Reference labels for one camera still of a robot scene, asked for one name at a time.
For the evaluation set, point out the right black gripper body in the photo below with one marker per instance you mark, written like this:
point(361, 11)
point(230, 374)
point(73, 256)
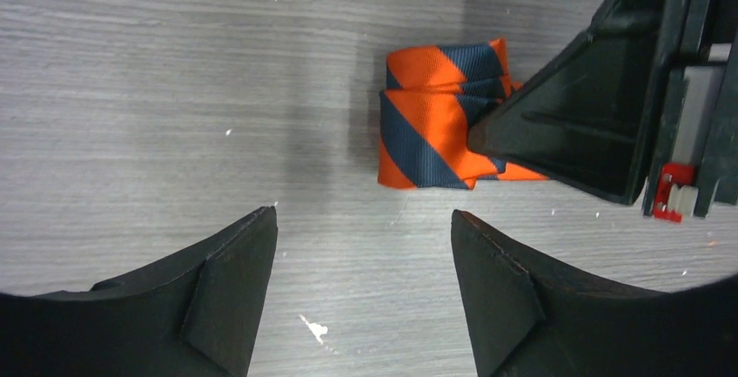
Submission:
point(694, 160)

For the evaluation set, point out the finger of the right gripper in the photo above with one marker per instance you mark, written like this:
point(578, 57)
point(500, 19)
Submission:
point(586, 118)

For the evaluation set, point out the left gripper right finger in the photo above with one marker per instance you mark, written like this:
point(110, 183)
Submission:
point(529, 314)

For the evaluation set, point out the orange navy striped tie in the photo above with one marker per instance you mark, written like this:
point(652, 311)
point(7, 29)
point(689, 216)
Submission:
point(434, 95)

